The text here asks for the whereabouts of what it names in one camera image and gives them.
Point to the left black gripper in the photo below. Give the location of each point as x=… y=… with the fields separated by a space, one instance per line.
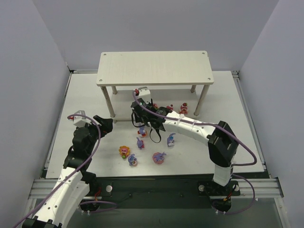
x=95 y=128

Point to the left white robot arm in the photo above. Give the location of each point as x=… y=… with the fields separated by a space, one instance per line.
x=74 y=181

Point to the purple bunny toy standing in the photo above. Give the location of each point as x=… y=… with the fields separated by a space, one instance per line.
x=140 y=143

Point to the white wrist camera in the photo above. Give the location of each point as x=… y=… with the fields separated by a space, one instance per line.
x=143 y=93
x=79 y=121

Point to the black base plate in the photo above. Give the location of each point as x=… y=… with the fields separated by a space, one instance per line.
x=160 y=192

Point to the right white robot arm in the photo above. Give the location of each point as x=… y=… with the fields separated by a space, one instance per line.
x=218 y=138

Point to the pink bear burger toy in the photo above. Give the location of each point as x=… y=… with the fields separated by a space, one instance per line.
x=155 y=106

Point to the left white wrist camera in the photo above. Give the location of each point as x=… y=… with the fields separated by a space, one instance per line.
x=79 y=121

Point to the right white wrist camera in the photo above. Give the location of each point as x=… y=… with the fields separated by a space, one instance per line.
x=143 y=93

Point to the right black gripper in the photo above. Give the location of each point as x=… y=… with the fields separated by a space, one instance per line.
x=138 y=114

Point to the aluminium frame rail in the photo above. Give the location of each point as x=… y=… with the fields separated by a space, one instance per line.
x=264 y=188

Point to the purple bunny on red base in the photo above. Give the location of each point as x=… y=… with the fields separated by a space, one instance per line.
x=142 y=132

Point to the pink bear clover toy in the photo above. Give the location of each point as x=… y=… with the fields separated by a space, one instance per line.
x=170 y=107

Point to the purple bunny pink cake toy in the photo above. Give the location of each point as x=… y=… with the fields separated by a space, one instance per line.
x=158 y=157

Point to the purple bunny with ball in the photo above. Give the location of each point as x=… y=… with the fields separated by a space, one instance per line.
x=132 y=160

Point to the wooden two-tier shelf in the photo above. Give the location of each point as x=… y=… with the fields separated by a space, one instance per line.
x=154 y=68

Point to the purple bunny blue ears toy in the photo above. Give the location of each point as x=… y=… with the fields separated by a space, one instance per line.
x=170 y=140

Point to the orange lion toy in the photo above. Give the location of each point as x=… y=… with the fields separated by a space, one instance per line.
x=124 y=151

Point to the red white strawberry toy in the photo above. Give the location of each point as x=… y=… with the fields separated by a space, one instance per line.
x=184 y=108

